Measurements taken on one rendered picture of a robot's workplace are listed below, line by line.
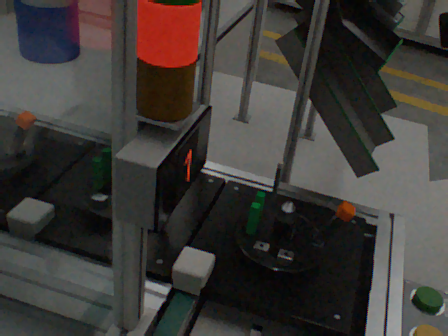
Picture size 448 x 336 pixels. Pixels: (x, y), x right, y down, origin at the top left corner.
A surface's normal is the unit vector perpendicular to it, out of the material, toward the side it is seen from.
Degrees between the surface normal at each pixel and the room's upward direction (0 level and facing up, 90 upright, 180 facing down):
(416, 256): 0
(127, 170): 90
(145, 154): 0
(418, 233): 0
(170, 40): 90
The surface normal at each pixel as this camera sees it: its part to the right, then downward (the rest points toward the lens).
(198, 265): 0.15, -0.84
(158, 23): -0.15, 0.50
